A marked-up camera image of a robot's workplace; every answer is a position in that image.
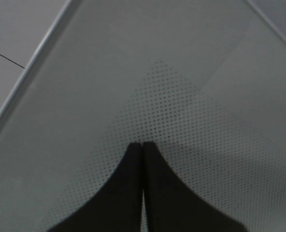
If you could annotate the white microwave door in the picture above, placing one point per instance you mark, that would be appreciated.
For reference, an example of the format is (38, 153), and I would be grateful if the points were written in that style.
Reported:
(204, 79)

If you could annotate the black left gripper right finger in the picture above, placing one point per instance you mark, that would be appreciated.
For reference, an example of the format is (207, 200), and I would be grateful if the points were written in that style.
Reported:
(173, 207)

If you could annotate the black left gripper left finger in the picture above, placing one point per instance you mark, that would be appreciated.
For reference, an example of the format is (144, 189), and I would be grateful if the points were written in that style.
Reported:
(117, 206)

